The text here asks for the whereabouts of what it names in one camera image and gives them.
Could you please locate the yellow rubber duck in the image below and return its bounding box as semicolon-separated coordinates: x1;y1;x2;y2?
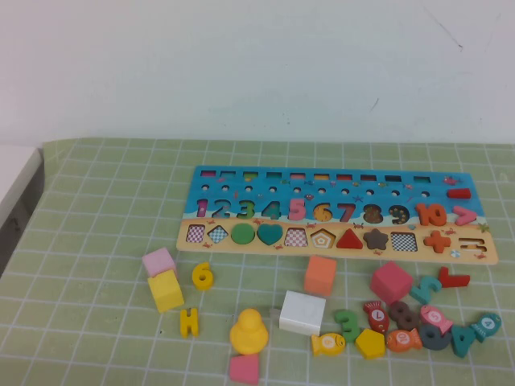
229;308;270;356

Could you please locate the orange wooden fish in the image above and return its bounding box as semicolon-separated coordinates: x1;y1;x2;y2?
385;327;423;351

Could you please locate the red number seven piece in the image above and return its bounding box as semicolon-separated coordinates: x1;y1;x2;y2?
438;265;472;290

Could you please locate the green circle piece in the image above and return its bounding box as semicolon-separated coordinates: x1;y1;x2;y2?
230;222;256;245

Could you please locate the brown star piece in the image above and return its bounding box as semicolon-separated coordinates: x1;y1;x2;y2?
362;228;391;251

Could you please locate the orange plus sign piece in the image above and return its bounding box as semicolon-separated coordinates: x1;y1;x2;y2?
422;229;453;255

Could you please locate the orange number ten piece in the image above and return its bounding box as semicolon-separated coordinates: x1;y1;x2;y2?
414;202;448;228

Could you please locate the blue wooden puzzle board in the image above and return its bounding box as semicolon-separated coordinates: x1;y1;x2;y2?
175;164;500;265

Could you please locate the white charger adapter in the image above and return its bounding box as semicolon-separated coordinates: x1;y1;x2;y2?
272;289;327;337

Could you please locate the brown number eight piece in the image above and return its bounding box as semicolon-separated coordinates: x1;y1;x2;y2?
388;300;421;333

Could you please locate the pink greater-than sign piece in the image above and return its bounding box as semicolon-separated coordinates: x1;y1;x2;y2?
452;206;479;227

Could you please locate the teal number four piece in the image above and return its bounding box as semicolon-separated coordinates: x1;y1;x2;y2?
449;324;478;358

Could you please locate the grey number nine piece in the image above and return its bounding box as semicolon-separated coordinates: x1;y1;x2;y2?
418;321;452;351

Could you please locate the pink number five piece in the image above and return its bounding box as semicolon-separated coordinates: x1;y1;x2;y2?
286;198;308;222

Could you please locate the teal number two piece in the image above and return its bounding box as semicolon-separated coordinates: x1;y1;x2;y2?
409;274;443;306

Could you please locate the green number three piece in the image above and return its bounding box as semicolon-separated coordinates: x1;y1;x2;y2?
333;309;361;343

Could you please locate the pink wooden fish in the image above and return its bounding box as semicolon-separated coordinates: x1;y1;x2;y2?
418;304;455;335

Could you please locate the red wooden fish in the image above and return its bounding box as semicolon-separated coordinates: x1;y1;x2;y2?
362;300;389;333

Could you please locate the yellow foam cube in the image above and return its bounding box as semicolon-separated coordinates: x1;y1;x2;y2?
146;269;185;314

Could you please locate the green checked tablecloth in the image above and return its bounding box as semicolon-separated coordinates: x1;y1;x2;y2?
0;136;515;386

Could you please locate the yellow number six piece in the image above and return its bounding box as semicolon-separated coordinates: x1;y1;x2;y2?
191;261;213;291

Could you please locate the light pink foam cube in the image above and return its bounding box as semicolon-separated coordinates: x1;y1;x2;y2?
141;247;178;279

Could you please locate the teal wooden fish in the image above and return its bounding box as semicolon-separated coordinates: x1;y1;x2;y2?
468;312;502;343

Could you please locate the orange foam cube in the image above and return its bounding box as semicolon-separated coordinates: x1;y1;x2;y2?
303;255;337;298

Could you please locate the yellow letter H piece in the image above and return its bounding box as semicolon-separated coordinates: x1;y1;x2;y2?
179;307;200;338

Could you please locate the yellow pentagon piece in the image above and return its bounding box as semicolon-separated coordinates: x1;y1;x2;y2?
354;328;386;360

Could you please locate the white side ledge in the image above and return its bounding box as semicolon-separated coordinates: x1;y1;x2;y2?
0;143;46;278

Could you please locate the teal heart piece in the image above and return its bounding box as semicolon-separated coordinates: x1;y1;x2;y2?
256;223;285;246

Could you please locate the dark pink foam cube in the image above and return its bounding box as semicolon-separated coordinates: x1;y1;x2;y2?
369;260;414;306

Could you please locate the red triangle piece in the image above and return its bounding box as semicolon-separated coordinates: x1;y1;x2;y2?
335;230;366;249

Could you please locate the pink trapezoid piece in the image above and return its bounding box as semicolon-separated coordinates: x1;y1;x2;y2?
229;353;261;385

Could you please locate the yellow wooden fish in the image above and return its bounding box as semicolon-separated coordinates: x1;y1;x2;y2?
310;331;347;357

